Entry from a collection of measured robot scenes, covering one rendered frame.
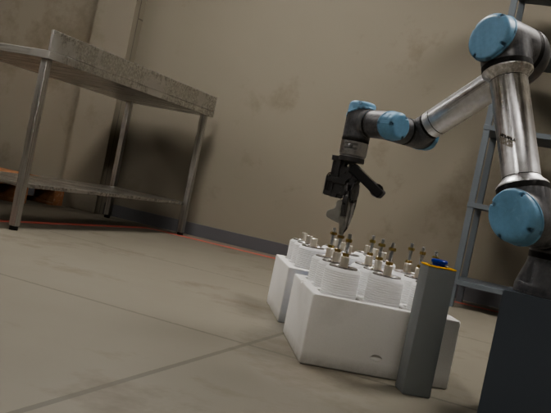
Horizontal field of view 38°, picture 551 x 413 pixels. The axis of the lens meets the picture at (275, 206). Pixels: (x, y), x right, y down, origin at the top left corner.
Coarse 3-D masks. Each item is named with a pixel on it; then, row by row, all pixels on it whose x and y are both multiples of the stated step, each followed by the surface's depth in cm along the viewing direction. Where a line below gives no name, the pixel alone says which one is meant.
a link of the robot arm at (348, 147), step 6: (342, 144) 218; (348, 144) 215; (354, 144) 216; (360, 144) 216; (366, 144) 217; (342, 150) 217; (348, 150) 216; (354, 150) 216; (360, 150) 216; (366, 150) 217; (348, 156) 216; (354, 156) 216; (360, 156) 216; (366, 156) 218
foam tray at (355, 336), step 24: (312, 288) 208; (288, 312) 235; (312, 312) 200; (336, 312) 200; (360, 312) 201; (384, 312) 202; (408, 312) 202; (288, 336) 226; (312, 336) 200; (336, 336) 201; (360, 336) 201; (384, 336) 202; (456, 336) 204; (312, 360) 200; (336, 360) 201; (360, 360) 201; (384, 360) 202
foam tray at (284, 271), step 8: (280, 256) 284; (280, 264) 275; (288, 264) 262; (272, 272) 292; (280, 272) 270; (288, 272) 254; (296, 272) 254; (304, 272) 255; (272, 280) 288; (280, 280) 266; (288, 280) 254; (272, 288) 283; (280, 288) 262; (288, 288) 254; (272, 296) 279; (280, 296) 259; (288, 296) 255; (272, 304) 275; (280, 304) 255; (288, 304) 255; (280, 312) 255; (280, 320) 255
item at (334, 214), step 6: (336, 204) 218; (348, 204) 216; (330, 210) 218; (336, 210) 218; (348, 210) 217; (330, 216) 218; (336, 216) 218; (342, 216) 216; (342, 222) 216; (342, 228) 217
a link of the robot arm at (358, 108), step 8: (352, 104) 217; (360, 104) 215; (368, 104) 215; (352, 112) 216; (360, 112) 215; (352, 120) 216; (360, 120) 213; (344, 128) 218; (352, 128) 216; (360, 128) 214; (344, 136) 217; (352, 136) 216; (360, 136) 215
